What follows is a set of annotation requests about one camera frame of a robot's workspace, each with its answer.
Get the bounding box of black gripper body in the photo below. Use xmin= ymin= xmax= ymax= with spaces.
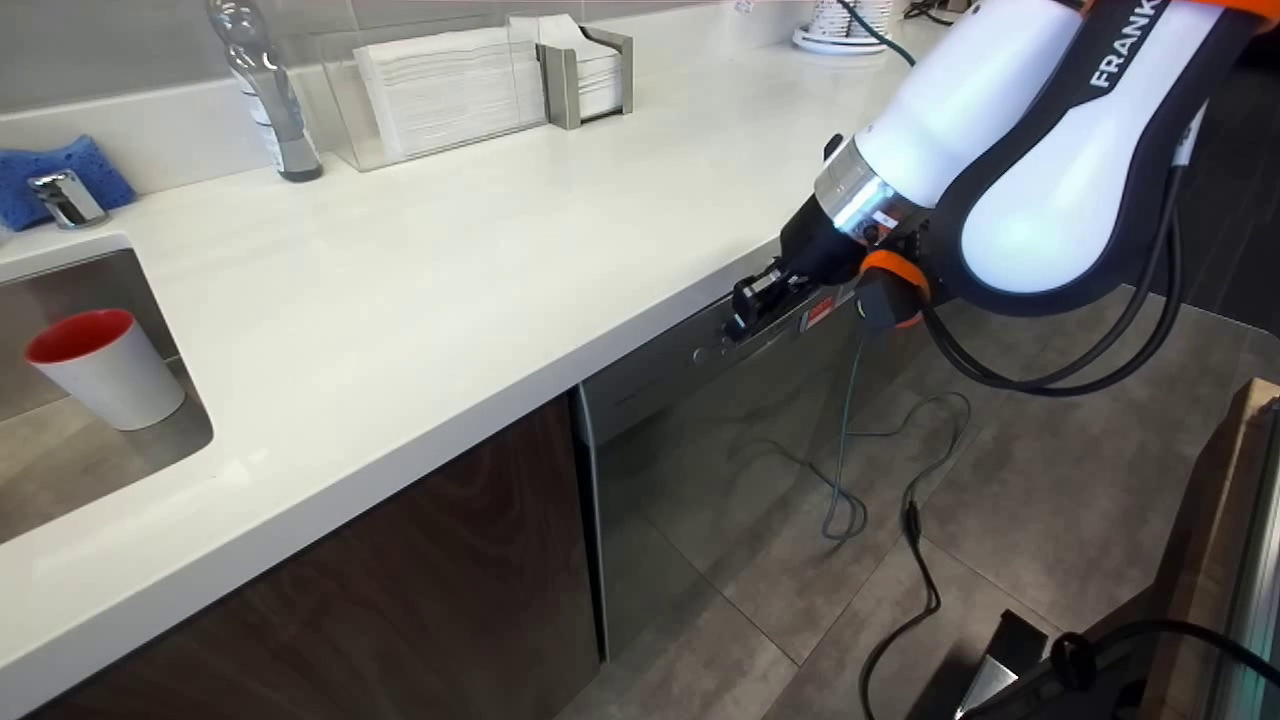
xmin=728 ymin=196 xmax=885 ymax=330

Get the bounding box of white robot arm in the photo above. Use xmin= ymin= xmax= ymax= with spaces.
xmin=728 ymin=0 xmax=1274 ymax=335

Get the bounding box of white round base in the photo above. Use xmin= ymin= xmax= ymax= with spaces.
xmin=791 ymin=0 xmax=885 ymax=56

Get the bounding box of steel napkin holder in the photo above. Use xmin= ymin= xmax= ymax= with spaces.
xmin=534 ymin=26 xmax=630 ymax=129

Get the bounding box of white countertop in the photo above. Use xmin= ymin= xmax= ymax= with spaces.
xmin=0 ymin=0 xmax=904 ymax=713

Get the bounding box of dark wood cabinet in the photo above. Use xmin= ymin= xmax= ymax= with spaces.
xmin=27 ymin=398 xmax=601 ymax=720

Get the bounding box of wooden robot cart platform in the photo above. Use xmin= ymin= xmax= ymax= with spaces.
xmin=1139 ymin=378 xmax=1280 ymax=720

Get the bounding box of chrome faucet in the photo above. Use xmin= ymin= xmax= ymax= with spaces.
xmin=203 ymin=0 xmax=325 ymax=182

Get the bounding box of red and white cup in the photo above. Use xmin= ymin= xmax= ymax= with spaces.
xmin=22 ymin=308 xmax=183 ymax=430

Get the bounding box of steel sink basin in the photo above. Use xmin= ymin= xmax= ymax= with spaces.
xmin=0 ymin=234 xmax=220 ymax=547

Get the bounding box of blue cloth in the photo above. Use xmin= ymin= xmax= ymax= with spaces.
xmin=0 ymin=136 xmax=137 ymax=230

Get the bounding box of black power cable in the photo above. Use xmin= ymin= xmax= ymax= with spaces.
xmin=745 ymin=385 xmax=974 ymax=720

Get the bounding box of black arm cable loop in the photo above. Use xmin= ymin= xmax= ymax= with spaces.
xmin=916 ymin=132 xmax=1191 ymax=398

